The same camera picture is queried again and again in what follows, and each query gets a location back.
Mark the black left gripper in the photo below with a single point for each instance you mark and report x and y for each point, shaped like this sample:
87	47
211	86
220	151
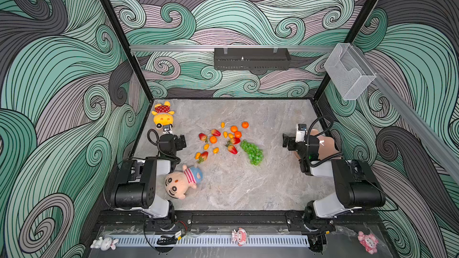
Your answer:
179	143

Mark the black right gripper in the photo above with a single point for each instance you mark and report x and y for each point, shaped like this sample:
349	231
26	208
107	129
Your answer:
291	141

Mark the green grape bunch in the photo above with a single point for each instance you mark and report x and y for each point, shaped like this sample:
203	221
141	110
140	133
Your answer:
254	153

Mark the red strawberry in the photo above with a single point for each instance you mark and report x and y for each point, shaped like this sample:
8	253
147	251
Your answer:
215	132
203	157
203	137
234	141
232	149

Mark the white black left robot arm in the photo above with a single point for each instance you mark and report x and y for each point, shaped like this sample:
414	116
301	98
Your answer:
135	186

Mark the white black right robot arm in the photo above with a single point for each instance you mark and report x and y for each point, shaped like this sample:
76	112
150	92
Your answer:
355	184

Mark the pink scalloped fruit bowl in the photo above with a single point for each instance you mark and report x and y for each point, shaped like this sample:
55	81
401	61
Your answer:
326	145

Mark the yellow cow plush toy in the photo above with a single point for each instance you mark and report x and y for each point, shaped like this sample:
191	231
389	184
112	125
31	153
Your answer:
163	115

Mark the boy doll plush toy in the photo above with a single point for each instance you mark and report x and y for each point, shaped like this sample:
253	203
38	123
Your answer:
177	183

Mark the orange tangerine upper middle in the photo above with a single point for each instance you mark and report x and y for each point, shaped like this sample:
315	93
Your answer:
234	129

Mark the orange tangerine far right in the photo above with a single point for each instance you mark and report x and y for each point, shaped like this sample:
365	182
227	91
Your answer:
245	124

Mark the pink melody figurine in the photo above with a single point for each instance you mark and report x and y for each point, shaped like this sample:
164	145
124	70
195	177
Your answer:
369	242

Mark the pink white chopper figurine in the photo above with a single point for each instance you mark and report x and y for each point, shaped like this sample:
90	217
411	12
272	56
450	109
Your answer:
239	236

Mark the white bunny figurine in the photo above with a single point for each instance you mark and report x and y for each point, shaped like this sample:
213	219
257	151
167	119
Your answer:
104	244

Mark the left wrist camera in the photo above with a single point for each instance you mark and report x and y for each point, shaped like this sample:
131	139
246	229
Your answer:
167	129

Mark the clear acrylic wall box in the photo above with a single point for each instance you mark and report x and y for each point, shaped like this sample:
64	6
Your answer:
349	70

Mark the aluminium wall rail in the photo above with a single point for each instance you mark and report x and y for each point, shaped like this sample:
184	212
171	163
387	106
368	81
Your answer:
209	48

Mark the black wall tray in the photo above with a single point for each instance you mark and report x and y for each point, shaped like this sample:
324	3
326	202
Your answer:
254	60

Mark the white slotted cable duct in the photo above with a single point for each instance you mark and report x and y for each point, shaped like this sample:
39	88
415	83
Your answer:
215	241

